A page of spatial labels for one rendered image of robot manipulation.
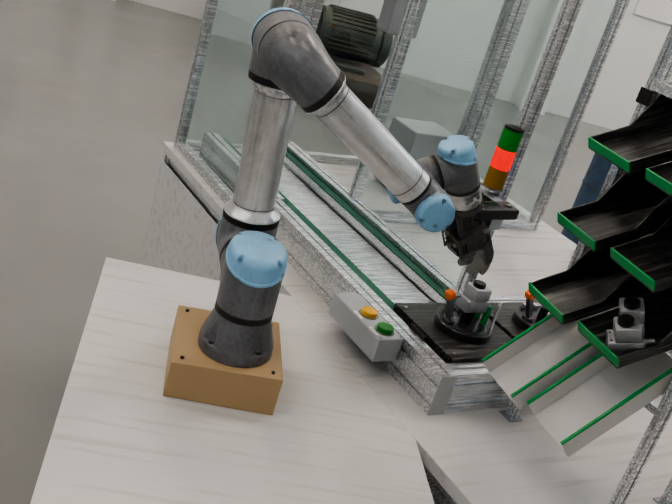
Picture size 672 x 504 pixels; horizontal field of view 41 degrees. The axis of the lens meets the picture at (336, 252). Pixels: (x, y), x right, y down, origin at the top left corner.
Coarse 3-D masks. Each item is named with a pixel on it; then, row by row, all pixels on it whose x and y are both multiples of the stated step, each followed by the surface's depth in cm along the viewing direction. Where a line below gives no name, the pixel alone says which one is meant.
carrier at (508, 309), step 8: (496, 304) 231; (504, 304) 233; (512, 304) 234; (520, 304) 236; (536, 304) 229; (504, 312) 228; (512, 312) 229; (520, 312) 226; (536, 312) 229; (544, 312) 223; (496, 320) 222; (504, 320) 223; (512, 320) 225; (520, 320) 222; (528, 320) 221; (536, 320) 224; (504, 328) 220; (512, 328) 220; (520, 328) 222; (512, 336) 217
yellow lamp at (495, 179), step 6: (492, 168) 218; (486, 174) 221; (492, 174) 219; (498, 174) 218; (504, 174) 218; (486, 180) 220; (492, 180) 219; (498, 180) 219; (504, 180) 219; (492, 186) 219; (498, 186) 219
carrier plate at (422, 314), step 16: (400, 304) 215; (416, 304) 217; (432, 304) 220; (416, 320) 209; (432, 320) 212; (432, 336) 204; (448, 336) 206; (496, 336) 214; (448, 352) 199; (464, 352) 201; (480, 352) 204
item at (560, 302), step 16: (592, 256) 186; (608, 256) 188; (560, 272) 186; (576, 272) 187; (592, 272) 188; (608, 272) 187; (624, 272) 186; (544, 288) 185; (560, 288) 184; (576, 288) 184; (592, 288) 183; (608, 288) 182; (624, 288) 175; (544, 304) 180; (560, 304) 180; (576, 304) 179; (592, 304) 175; (608, 304) 176; (560, 320) 175
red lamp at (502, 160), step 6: (498, 150) 217; (504, 150) 216; (498, 156) 217; (504, 156) 216; (510, 156) 216; (492, 162) 219; (498, 162) 217; (504, 162) 217; (510, 162) 217; (498, 168) 218; (504, 168) 217; (510, 168) 219
